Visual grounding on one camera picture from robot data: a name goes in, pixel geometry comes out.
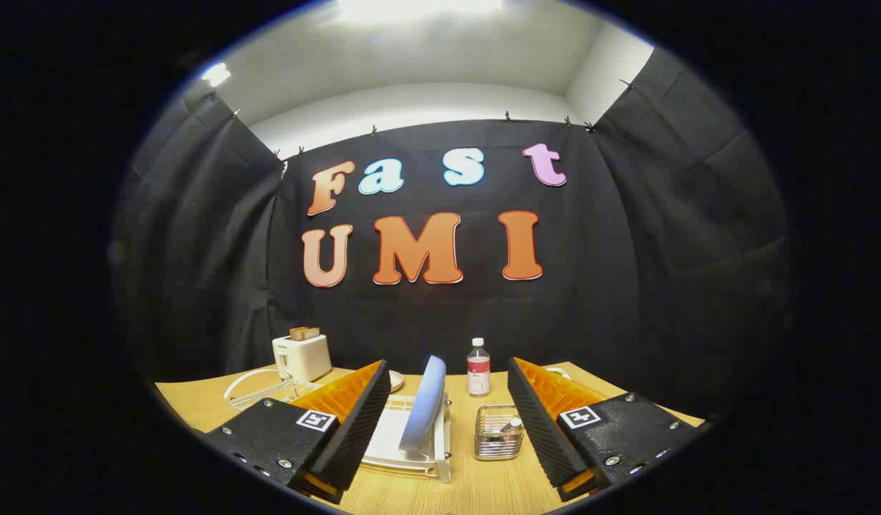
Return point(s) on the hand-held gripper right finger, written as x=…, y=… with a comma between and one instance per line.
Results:
x=537, y=422

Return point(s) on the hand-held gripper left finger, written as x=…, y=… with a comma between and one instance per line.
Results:
x=358, y=429

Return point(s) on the blue plate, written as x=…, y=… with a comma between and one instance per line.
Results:
x=426, y=400

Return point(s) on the white oval plate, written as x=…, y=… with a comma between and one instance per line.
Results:
x=395, y=380

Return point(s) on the white divided condiment tray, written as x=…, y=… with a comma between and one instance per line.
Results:
x=558, y=371

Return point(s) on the clear bottle with red label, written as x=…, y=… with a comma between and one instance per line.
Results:
x=478, y=375

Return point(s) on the white toaster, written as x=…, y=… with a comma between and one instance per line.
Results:
x=308, y=357

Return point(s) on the brown toast slices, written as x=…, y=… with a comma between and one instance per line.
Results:
x=304, y=333

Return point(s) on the black backdrop cloth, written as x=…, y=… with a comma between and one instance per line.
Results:
x=591, y=300

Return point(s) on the small ceiling light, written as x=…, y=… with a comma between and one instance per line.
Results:
x=215, y=74

